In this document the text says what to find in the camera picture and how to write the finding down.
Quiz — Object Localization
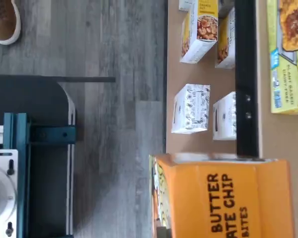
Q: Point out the thin black metal bar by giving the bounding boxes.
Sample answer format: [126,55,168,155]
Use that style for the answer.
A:
[57,76,116,83]

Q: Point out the black metal shelf rack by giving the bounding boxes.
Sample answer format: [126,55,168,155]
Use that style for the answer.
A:
[165,0,298,238]

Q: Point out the black platform white edge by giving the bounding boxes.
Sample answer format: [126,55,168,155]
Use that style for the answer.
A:
[0,75,77,238]

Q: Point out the yellow label granola box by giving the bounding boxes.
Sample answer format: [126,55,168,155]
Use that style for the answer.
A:
[179,0,219,63]
[215,7,236,69]

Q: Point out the orange Bobo's oat bites box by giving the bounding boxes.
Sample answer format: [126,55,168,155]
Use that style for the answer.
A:
[149,152,296,238]

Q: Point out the white patterned pantry box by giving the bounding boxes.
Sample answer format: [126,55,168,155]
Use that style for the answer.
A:
[170,83,211,134]
[212,91,237,141]

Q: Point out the white mounting plate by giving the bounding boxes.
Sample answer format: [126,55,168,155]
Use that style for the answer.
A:
[0,148,19,238]

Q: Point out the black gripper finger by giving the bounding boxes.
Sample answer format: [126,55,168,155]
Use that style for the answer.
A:
[156,219,172,238]

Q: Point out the green Bobo's apple pie box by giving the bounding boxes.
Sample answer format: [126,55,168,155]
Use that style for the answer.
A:
[266,0,298,116]

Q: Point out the teal metal frame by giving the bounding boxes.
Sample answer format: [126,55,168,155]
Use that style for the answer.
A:
[3,113,76,238]

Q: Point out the brown shoe white sole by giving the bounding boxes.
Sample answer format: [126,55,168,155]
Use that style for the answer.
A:
[0,0,22,46]

